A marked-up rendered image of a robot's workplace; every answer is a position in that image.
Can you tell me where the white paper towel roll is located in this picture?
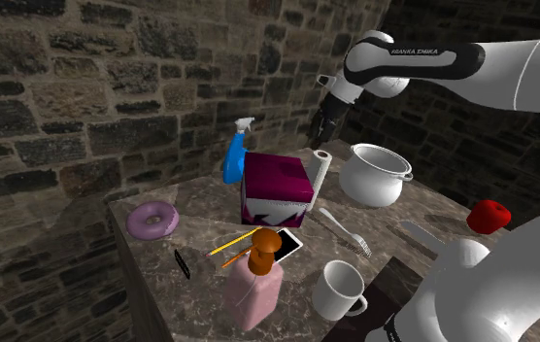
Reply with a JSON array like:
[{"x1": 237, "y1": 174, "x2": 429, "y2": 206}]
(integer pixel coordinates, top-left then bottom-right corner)
[{"x1": 305, "y1": 149, "x2": 334, "y2": 213}]

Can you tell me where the white cooking pot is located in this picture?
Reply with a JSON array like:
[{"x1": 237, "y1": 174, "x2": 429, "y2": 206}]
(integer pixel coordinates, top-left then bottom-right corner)
[{"x1": 338, "y1": 143, "x2": 415, "y2": 209}]

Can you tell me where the magenta and white box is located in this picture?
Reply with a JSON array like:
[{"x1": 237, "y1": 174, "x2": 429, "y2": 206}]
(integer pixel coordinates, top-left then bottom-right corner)
[{"x1": 240, "y1": 151, "x2": 316, "y2": 229}]

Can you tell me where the blue spray bottle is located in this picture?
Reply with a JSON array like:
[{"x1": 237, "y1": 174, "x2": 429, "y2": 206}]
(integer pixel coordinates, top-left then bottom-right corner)
[{"x1": 222, "y1": 117, "x2": 256, "y2": 186}]

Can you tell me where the white phone with black screen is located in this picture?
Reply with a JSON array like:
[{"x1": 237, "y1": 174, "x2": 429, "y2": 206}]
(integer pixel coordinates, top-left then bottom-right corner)
[{"x1": 272, "y1": 227, "x2": 305, "y2": 265}]

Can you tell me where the grey knife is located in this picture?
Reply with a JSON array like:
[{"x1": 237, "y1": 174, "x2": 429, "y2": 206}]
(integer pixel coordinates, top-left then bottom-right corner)
[{"x1": 399, "y1": 220, "x2": 447, "y2": 253}]

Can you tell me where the yellow pencil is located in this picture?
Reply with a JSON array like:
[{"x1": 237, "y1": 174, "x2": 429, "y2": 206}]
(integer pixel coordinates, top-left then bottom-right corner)
[{"x1": 204, "y1": 225, "x2": 263, "y2": 257}]

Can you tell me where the orange pencil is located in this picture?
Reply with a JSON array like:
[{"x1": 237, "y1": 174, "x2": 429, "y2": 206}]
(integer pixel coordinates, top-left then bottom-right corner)
[{"x1": 220, "y1": 246, "x2": 255, "y2": 270}]

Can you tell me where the red apple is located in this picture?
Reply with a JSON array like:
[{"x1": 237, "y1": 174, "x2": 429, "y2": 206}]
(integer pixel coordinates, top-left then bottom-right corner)
[{"x1": 465, "y1": 199, "x2": 513, "y2": 236}]

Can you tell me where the white mug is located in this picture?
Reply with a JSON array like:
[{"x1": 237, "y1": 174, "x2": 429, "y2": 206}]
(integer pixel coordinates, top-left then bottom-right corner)
[{"x1": 311, "y1": 258, "x2": 369, "y2": 323}]

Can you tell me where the pink soap dispenser orange pump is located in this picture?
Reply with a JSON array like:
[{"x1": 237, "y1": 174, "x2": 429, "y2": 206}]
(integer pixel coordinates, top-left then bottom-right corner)
[{"x1": 223, "y1": 227, "x2": 285, "y2": 332}]

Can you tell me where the small black flat bar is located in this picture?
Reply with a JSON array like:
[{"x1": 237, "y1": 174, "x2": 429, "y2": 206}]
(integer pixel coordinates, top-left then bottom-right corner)
[{"x1": 173, "y1": 248, "x2": 192, "y2": 281}]

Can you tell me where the purple donut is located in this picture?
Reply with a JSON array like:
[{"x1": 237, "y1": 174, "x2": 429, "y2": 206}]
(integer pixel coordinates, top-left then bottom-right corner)
[{"x1": 125, "y1": 200, "x2": 181, "y2": 242}]

